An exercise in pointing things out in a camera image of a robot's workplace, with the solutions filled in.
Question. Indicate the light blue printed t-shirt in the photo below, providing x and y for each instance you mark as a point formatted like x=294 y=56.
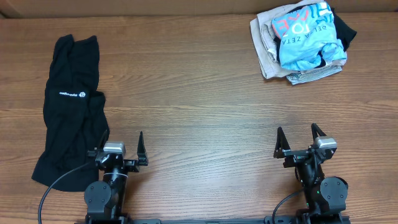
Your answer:
x=308 y=40

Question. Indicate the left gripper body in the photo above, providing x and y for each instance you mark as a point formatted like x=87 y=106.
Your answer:
x=121 y=162

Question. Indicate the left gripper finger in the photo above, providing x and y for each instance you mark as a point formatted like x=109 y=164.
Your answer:
x=141 y=152
x=103 y=140

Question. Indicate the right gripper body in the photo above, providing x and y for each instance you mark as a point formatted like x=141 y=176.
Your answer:
x=296 y=156

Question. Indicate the beige folded garment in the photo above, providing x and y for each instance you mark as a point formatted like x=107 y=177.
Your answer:
x=263 y=39

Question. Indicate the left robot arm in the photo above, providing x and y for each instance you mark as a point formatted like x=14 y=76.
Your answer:
x=105 y=198

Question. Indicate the black t-shirt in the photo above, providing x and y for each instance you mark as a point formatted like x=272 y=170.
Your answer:
x=74 y=116

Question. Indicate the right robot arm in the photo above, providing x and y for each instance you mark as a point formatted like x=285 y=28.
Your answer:
x=325 y=196

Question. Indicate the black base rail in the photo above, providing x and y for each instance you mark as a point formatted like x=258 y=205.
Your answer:
x=211 y=221

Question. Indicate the grey patterned folded garment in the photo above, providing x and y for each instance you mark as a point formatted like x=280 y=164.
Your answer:
x=316 y=73

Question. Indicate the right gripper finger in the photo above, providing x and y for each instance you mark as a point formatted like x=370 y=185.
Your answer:
x=282 y=146
x=316 y=131

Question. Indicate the black garment in pile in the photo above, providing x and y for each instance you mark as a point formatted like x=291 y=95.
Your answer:
x=343 y=29

